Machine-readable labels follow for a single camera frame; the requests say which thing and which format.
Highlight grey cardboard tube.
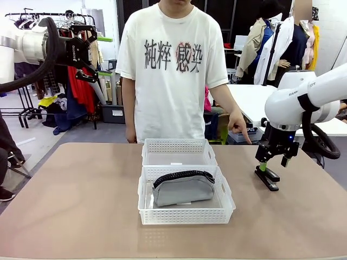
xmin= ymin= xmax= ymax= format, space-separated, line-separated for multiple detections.
xmin=91 ymin=81 xmax=108 ymax=106

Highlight blue denim garment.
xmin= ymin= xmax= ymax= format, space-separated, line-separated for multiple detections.
xmin=52 ymin=100 xmax=88 ymax=136

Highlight mannequin in white shirt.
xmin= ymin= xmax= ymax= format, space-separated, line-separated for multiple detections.
xmin=254 ymin=16 xmax=310 ymax=88

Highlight black clothes rack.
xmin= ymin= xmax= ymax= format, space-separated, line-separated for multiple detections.
xmin=4 ymin=10 xmax=99 ymax=130

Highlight lime green stool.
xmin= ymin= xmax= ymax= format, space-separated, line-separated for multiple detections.
xmin=216 ymin=126 xmax=230 ymax=144

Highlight black bag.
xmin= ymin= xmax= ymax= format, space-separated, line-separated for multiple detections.
xmin=300 ymin=140 xmax=326 ymax=169

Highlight person in white t-shirt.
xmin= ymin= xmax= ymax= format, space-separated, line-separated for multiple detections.
xmin=115 ymin=3 xmax=230 ymax=144

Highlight dark grey storage bin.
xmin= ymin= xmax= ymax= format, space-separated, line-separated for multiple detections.
xmin=101 ymin=104 xmax=126 ymax=125

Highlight white perforated plastic basket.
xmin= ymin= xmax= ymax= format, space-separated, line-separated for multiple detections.
xmin=137 ymin=165 xmax=236 ymax=225
xmin=141 ymin=138 xmax=219 ymax=166

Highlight grey chair leg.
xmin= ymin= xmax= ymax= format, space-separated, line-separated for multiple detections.
xmin=7 ymin=151 xmax=33 ymax=180

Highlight mannequin in beige coat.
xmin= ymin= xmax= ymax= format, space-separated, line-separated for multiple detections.
xmin=235 ymin=16 xmax=274 ymax=85

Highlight person's right hand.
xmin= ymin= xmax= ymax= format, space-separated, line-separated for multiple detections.
xmin=125 ymin=127 xmax=138 ymax=144

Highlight white crate with dark cloth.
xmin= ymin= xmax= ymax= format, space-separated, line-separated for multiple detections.
xmin=228 ymin=123 xmax=260 ymax=145

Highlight beige hanging garment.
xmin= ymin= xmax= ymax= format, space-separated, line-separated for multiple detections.
xmin=88 ymin=29 xmax=105 ymax=72

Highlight brown cardboard box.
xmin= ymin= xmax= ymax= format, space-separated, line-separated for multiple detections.
xmin=217 ymin=112 xmax=231 ymax=131

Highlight white background table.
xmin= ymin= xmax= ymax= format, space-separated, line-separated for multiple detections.
xmin=226 ymin=83 xmax=347 ymax=137

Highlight black stand pole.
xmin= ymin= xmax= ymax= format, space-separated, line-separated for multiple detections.
xmin=262 ymin=21 xmax=282 ymax=86

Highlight grey wall panel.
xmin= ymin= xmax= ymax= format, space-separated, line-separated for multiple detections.
xmin=91 ymin=8 xmax=106 ymax=38

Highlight dark hanging garments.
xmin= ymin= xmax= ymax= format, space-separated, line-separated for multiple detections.
xmin=13 ymin=62 xmax=68 ymax=93

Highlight person's right forearm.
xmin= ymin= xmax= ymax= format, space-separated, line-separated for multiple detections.
xmin=123 ymin=102 xmax=136 ymax=130

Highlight grey zipper pouch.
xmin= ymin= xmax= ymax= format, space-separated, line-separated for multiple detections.
xmin=151 ymin=170 xmax=216 ymax=207

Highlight bystander in dark trousers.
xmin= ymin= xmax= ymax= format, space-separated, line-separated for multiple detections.
xmin=0 ymin=110 xmax=27 ymax=203

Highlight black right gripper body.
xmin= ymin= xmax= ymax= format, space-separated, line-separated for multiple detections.
xmin=258 ymin=123 xmax=299 ymax=157

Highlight yellow cloth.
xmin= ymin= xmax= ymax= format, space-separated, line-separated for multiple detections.
xmin=37 ymin=96 xmax=55 ymax=108

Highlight person's left hand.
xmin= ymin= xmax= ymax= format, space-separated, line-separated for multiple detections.
xmin=227 ymin=109 xmax=253 ymax=145

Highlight red hanging dress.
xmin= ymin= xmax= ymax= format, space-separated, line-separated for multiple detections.
xmin=66 ymin=66 xmax=96 ymax=115

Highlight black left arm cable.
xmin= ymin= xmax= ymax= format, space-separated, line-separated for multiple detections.
xmin=0 ymin=17 xmax=61 ymax=93

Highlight person's left forearm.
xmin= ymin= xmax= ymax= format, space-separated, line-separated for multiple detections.
xmin=210 ymin=84 xmax=241 ymax=116

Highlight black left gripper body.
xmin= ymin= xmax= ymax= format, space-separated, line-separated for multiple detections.
xmin=55 ymin=36 xmax=91 ymax=69

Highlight black stapler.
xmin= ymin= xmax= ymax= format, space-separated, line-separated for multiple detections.
xmin=254 ymin=165 xmax=281 ymax=192

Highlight yellow hanging garment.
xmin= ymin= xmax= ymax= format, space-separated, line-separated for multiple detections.
xmin=300 ymin=20 xmax=321 ymax=72

